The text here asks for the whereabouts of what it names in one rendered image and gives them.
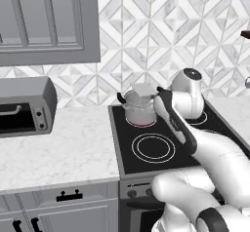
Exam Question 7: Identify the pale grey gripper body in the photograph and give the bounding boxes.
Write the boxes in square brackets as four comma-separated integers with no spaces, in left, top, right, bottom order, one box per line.
[131,82,158,99]

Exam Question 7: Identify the black hob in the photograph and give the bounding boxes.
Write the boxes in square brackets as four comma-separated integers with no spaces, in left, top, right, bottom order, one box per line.
[107,99,250,179]

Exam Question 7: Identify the grey toaster oven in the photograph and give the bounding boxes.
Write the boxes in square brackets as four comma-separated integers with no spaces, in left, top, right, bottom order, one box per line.
[0,76,59,139]

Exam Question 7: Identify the grey drawer front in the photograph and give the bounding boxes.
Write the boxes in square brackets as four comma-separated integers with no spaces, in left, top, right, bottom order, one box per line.
[38,181,119,209]
[0,192,21,214]

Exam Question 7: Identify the dark brown object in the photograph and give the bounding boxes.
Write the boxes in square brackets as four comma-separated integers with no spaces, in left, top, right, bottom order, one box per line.
[240,29,250,41]

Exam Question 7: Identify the grey oven front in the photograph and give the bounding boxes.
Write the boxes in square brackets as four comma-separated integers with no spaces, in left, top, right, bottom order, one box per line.
[118,175,170,232]

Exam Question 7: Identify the grey base cupboard door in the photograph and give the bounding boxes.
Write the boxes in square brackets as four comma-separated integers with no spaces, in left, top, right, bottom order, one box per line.
[0,210,26,232]
[24,198,119,232]

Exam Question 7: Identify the silver pot with black handles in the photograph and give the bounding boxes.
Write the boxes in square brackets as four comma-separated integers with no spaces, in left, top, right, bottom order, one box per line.
[116,90,158,129]

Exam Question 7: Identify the black oven door handle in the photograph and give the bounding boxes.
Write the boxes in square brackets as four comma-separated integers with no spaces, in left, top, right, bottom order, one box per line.
[125,200,166,212]

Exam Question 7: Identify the grey wall cupboard door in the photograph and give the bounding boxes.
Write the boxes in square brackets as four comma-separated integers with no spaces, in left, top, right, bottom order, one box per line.
[0,0,102,67]

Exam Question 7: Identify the black drawer handle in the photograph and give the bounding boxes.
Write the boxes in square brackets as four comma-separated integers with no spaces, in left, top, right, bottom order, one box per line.
[56,189,84,203]

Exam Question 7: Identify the grey toaster oven handle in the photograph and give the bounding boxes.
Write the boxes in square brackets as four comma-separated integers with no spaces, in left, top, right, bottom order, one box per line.
[0,104,22,117]

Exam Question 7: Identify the black cupboard door handle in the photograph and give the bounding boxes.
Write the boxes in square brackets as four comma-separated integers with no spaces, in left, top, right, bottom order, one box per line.
[12,219,23,232]
[30,217,44,232]

